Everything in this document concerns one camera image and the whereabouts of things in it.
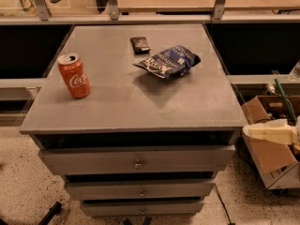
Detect metal railing frame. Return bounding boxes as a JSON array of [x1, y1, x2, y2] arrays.
[[0, 0, 300, 25]]

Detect blue chip bag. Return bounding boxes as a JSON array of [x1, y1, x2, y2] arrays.
[[134, 45, 201, 79]]

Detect green stick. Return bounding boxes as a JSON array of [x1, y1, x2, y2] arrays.
[[275, 78, 297, 126]]

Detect black floor cable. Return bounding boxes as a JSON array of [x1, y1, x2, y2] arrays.
[[213, 185, 235, 225]]

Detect middle grey drawer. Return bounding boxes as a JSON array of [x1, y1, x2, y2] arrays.
[[65, 179, 214, 201]]

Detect bottom grey drawer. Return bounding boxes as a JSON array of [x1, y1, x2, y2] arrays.
[[81, 199, 203, 217]]

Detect orange Coca-Cola can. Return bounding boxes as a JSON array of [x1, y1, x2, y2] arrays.
[[58, 52, 91, 98]]

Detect small dark brown packet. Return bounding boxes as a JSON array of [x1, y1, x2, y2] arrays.
[[130, 37, 150, 54]]

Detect cardboard box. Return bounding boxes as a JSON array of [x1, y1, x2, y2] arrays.
[[242, 96, 300, 189]]

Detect black stand leg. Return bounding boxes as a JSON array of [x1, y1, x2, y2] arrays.
[[38, 202, 62, 225]]

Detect top grey drawer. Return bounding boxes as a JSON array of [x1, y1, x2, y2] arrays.
[[38, 145, 235, 175]]

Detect grey drawer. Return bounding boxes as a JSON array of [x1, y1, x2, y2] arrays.
[[38, 145, 235, 175], [65, 179, 214, 201], [81, 199, 203, 217]]

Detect grey drawer cabinet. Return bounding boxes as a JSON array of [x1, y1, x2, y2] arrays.
[[21, 24, 246, 204]]

